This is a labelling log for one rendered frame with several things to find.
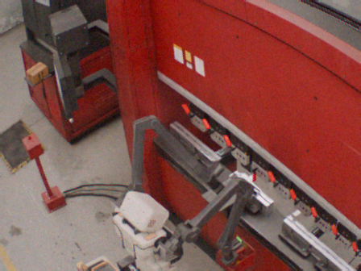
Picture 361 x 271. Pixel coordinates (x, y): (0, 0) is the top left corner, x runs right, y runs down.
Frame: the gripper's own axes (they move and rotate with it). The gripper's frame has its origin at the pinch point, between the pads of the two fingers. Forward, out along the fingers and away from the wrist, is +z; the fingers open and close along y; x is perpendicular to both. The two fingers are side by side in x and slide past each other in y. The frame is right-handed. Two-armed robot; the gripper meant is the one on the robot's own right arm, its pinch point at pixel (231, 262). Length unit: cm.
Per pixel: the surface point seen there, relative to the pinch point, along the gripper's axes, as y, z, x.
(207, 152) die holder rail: 41, -9, 76
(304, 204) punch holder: 45, -38, -22
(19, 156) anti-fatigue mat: -88, 59, 297
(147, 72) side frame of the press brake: 42, -55, 122
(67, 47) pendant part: 3, -104, 140
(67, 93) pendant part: -12, -72, 138
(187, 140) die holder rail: 38, -9, 95
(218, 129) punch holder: 45, -41, 58
